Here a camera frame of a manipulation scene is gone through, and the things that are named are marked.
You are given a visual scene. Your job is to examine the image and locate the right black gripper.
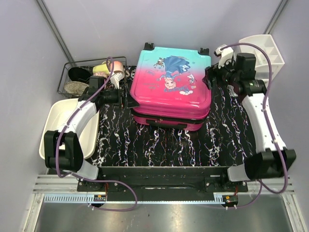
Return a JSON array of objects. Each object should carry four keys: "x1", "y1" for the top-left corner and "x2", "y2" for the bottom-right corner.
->
[{"x1": 202, "y1": 56, "x2": 240, "y2": 91}]

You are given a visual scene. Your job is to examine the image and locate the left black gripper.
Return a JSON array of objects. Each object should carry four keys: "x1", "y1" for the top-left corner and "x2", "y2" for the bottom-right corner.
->
[{"x1": 101, "y1": 86, "x2": 140, "y2": 109}]

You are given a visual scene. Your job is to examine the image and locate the pink and teal kids suitcase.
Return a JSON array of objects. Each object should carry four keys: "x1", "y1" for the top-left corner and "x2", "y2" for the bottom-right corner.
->
[{"x1": 130, "y1": 43, "x2": 211, "y2": 131}]

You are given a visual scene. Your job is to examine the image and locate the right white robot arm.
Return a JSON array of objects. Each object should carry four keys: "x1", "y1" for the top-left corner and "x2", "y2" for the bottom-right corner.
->
[{"x1": 203, "y1": 53, "x2": 296, "y2": 192}]

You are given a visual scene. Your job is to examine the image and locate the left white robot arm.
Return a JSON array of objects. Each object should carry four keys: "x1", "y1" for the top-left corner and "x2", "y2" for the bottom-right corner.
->
[{"x1": 43, "y1": 73, "x2": 128, "y2": 191}]

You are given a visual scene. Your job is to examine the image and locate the plain pink mug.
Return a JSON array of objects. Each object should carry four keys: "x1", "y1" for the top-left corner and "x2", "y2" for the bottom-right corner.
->
[{"x1": 110, "y1": 61, "x2": 125, "y2": 73}]

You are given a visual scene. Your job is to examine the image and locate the yellow mug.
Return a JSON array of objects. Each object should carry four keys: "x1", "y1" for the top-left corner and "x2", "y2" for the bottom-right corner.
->
[{"x1": 92, "y1": 63, "x2": 110, "y2": 77}]

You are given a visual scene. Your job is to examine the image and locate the speckled grey plate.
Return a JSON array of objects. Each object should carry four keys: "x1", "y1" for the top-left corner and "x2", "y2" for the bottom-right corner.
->
[{"x1": 64, "y1": 81, "x2": 89, "y2": 95}]

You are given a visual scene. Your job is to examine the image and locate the black bowl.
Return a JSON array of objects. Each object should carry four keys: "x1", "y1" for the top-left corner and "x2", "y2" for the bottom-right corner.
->
[{"x1": 68, "y1": 67, "x2": 92, "y2": 83}]

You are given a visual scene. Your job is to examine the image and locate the black marble pattern mat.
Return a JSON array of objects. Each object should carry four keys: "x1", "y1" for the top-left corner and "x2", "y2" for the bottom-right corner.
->
[{"x1": 88, "y1": 86, "x2": 256, "y2": 167}]

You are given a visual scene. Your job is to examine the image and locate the white drawer organizer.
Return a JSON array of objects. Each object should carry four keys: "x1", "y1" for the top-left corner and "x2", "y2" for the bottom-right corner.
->
[{"x1": 238, "y1": 34, "x2": 285, "y2": 86}]

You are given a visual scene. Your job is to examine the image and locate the white plastic basin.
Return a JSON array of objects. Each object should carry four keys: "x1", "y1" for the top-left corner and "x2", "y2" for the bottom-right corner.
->
[{"x1": 43, "y1": 98, "x2": 99, "y2": 159}]

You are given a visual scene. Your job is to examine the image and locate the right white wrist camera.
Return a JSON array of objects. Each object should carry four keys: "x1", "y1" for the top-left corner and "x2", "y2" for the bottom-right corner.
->
[{"x1": 214, "y1": 44, "x2": 234, "y2": 69}]

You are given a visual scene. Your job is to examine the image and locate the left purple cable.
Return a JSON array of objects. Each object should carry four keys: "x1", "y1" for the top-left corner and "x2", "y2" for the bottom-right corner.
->
[{"x1": 55, "y1": 57, "x2": 138, "y2": 212}]

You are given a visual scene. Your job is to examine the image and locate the black wire dish rack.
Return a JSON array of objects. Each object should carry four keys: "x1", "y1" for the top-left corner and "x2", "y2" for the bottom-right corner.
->
[{"x1": 57, "y1": 57, "x2": 126, "y2": 104}]

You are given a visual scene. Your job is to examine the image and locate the aluminium frame rail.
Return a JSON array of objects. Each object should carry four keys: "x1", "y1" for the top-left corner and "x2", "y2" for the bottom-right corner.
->
[{"x1": 32, "y1": 175, "x2": 296, "y2": 205}]

